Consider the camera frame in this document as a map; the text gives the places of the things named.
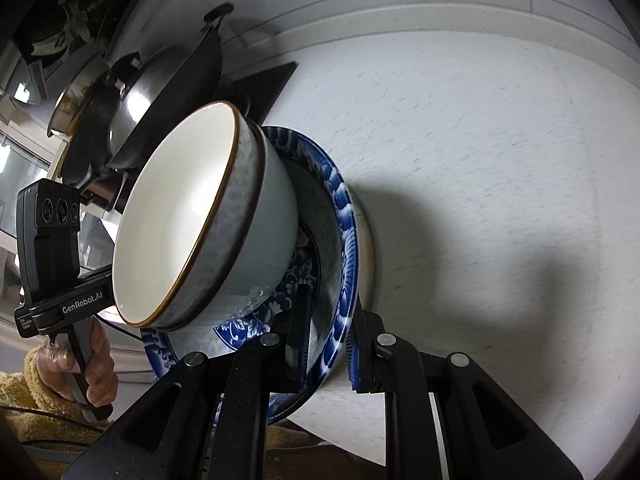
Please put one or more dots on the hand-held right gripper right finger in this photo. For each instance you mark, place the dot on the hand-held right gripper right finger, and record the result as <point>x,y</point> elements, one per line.
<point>352,360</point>

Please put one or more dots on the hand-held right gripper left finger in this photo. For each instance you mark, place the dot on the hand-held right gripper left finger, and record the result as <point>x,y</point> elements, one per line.
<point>300,335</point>

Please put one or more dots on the large blue floral bowl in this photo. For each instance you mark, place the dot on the large blue floral bowl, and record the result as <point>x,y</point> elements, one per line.
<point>345,240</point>

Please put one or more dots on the yellow bear print plate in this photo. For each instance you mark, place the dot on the yellow bear print plate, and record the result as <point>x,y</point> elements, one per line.
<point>369,255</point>

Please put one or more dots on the person's left forearm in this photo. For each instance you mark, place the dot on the person's left forearm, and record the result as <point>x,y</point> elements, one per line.
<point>30,410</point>

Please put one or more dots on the person's left hand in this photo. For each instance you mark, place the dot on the person's left hand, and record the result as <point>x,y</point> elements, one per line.
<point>102,375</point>

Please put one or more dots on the person's yellow fuzzy garment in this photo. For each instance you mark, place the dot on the person's yellow fuzzy garment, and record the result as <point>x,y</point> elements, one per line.
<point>295,437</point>

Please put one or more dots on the steel mixing bowl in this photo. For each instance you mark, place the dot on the steel mixing bowl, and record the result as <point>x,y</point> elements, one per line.
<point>70,100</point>

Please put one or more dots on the steel wok lid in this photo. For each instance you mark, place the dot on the steel wok lid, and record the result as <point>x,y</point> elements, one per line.
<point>145,105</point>

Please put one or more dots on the black wok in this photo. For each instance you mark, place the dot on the black wok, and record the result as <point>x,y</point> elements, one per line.
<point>210,60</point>

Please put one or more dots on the black gas stove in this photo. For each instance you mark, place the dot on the black gas stove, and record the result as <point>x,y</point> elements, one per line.
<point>270,85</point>

